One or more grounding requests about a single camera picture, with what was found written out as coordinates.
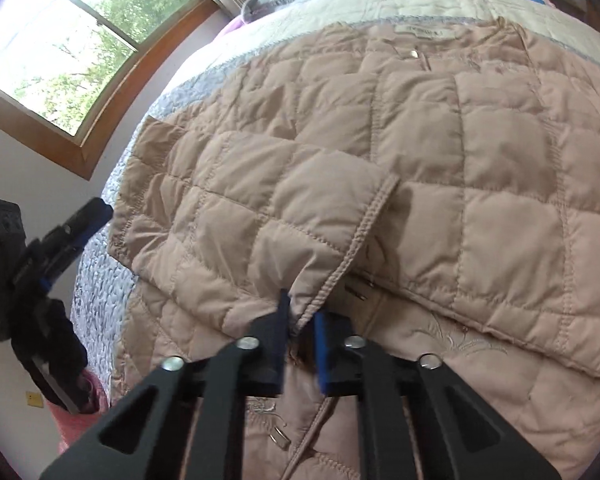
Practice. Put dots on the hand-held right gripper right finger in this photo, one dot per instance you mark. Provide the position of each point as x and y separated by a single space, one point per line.
322 355

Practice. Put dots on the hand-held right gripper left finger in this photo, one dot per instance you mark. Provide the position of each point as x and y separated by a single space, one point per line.
280 350

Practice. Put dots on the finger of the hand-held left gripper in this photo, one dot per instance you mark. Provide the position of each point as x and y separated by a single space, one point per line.
62 252
92 212

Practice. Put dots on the beige quilted jacket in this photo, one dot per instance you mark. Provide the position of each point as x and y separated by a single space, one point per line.
430 160

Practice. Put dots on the pink cloth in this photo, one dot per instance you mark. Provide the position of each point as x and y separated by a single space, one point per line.
87 410

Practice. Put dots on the grey and cream patterned quilt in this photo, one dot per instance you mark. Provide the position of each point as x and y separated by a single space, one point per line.
195 90

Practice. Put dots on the wooden framed window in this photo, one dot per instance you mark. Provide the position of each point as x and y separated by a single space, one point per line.
80 35

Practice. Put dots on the purple sheet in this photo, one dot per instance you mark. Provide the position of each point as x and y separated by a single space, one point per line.
232 27

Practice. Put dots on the blue cloth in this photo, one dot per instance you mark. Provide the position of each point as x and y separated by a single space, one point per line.
537 0

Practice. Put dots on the yellow wall outlet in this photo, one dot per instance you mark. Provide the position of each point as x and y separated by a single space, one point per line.
32 398

